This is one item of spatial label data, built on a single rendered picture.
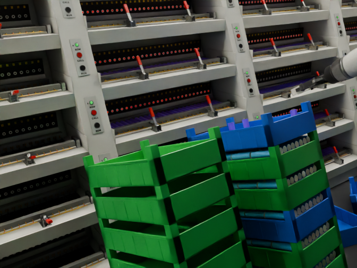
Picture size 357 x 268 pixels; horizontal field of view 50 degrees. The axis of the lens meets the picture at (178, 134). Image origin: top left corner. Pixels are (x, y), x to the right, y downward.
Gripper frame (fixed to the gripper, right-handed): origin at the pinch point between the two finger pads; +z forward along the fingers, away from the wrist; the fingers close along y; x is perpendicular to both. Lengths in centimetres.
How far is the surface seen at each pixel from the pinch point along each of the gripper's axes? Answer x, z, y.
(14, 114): 14, 5, -116
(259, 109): -2.9, 7.1, -20.1
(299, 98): -2.6, 7.3, 6.4
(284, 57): 17.0, 3.9, 2.5
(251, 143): -17, -40, -72
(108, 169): -12, -29, -106
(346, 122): -20.5, 10.6, 36.9
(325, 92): -3.1, 7.6, 26.4
